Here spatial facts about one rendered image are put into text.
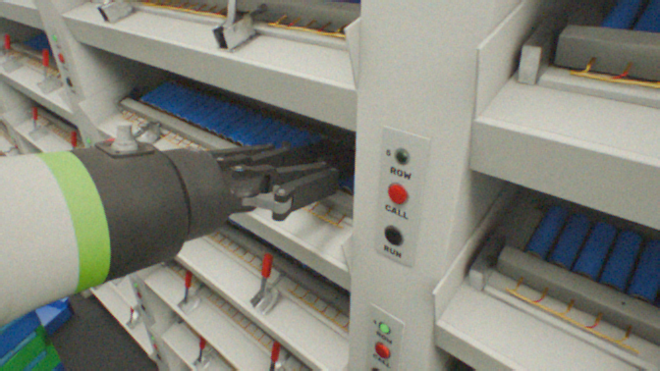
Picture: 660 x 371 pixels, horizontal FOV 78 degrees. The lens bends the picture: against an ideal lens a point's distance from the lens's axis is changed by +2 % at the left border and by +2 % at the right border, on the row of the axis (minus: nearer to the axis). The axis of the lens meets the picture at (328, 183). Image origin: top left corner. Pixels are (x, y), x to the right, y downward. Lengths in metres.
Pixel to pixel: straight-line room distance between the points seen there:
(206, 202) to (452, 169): 0.18
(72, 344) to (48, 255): 1.52
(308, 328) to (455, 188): 0.37
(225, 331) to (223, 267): 0.20
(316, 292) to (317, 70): 0.36
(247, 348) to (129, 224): 0.61
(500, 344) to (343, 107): 0.24
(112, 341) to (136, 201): 1.46
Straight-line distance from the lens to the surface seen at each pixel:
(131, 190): 0.28
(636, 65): 0.33
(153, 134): 0.74
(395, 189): 0.33
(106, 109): 0.88
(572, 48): 0.33
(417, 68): 0.30
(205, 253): 0.77
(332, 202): 0.47
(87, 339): 1.78
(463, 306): 0.41
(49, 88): 1.13
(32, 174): 0.28
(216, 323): 0.91
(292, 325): 0.63
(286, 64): 0.40
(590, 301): 0.41
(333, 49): 0.40
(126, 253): 0.29
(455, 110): 0.29
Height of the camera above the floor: 1.21
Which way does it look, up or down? 30 degrees down
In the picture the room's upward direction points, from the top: straight up
